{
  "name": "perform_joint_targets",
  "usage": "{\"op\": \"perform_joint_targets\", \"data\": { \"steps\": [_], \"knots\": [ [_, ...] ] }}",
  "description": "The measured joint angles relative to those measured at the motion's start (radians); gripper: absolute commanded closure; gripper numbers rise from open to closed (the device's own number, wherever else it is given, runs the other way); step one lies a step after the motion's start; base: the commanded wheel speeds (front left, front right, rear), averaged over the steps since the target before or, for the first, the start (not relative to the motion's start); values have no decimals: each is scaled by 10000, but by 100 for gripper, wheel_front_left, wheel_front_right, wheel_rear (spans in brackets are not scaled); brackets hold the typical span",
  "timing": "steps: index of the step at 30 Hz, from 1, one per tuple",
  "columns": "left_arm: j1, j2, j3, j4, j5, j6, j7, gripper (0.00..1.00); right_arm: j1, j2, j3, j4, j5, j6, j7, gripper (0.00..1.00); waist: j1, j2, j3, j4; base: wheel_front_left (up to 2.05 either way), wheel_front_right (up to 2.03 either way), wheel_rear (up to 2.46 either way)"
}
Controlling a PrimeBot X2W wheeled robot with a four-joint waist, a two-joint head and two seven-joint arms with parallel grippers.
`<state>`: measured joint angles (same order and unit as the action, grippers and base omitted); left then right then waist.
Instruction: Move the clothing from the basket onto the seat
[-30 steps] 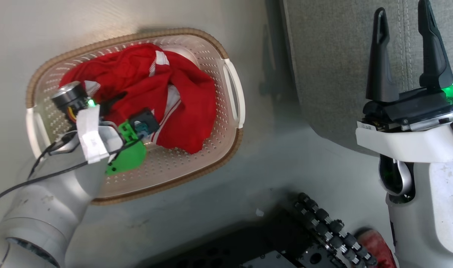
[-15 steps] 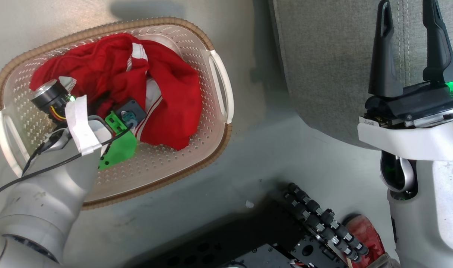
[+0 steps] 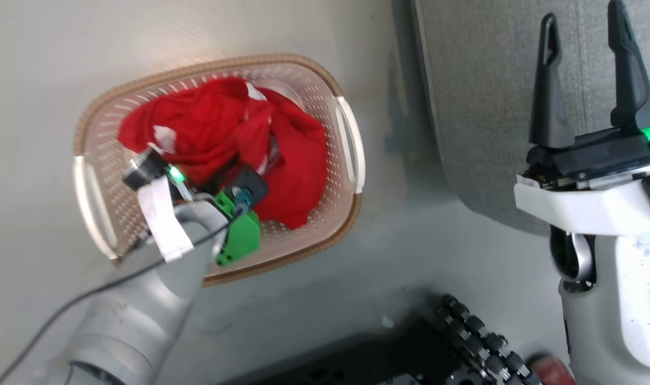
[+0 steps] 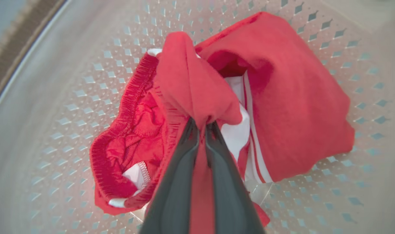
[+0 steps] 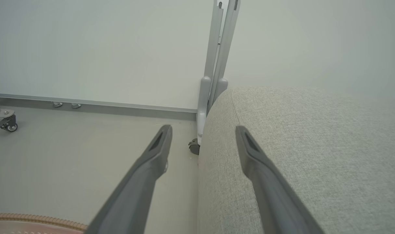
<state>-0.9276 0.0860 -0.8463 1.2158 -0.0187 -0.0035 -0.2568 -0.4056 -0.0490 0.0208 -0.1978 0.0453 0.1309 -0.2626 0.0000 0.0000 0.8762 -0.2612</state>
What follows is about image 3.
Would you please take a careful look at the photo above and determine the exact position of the grey fabric sofa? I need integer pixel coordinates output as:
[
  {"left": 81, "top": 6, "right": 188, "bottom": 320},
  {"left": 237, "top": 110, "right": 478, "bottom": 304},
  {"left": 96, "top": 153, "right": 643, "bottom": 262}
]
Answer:
[{"left": 411, "top": 0, "right": 650, "bottom": 237}]

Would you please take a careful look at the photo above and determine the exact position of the white perforated laundry basket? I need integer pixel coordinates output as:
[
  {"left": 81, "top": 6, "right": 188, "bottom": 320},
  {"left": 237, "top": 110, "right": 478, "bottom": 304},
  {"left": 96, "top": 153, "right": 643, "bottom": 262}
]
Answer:
[{"left": 72, "top": 53, "right": 366, "bottom": 287}]

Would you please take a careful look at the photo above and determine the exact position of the red clothing with white stripes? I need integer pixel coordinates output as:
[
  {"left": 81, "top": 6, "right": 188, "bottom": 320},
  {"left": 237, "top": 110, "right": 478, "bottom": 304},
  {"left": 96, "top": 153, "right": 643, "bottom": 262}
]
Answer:
[{"left": 117, "top": 76, "right": 328, "bottom": 230}]

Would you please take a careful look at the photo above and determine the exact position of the red round button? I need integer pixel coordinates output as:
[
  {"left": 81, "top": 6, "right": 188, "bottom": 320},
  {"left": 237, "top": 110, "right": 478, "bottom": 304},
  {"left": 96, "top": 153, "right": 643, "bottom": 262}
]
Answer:
[{"left": 527, "top": 355, "right": 576, "bottom": 385}]

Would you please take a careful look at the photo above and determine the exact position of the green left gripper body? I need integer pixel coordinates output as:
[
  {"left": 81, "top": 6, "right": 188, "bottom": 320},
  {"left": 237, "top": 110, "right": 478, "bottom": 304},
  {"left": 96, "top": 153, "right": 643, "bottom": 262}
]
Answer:
[{"left": 122, "top": 148, "right": 262, "bottom": 267}]

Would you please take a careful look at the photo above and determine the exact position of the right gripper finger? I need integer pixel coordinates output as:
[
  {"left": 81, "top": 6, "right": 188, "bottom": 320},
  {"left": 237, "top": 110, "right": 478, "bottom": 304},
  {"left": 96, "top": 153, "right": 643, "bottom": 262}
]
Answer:
[
  {"left": 529, "top": 13, "right": 576, "bottom": 150},
  {"left": 607, "top": 0, "right": 650, "bottom": 130}
]

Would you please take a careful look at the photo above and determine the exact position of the black roller omni wheel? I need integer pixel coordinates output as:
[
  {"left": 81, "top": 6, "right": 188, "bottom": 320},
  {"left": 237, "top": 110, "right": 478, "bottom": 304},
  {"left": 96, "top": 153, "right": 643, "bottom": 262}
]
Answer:
[{"left": 434, "top": 294, "right": 542, "bottom": 385}]

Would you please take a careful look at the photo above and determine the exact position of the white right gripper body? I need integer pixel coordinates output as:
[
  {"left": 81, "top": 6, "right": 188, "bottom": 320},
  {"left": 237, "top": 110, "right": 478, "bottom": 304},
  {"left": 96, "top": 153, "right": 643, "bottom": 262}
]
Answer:
[{"left": 514, "top": 120, "right": 650, "bottom": 237}]

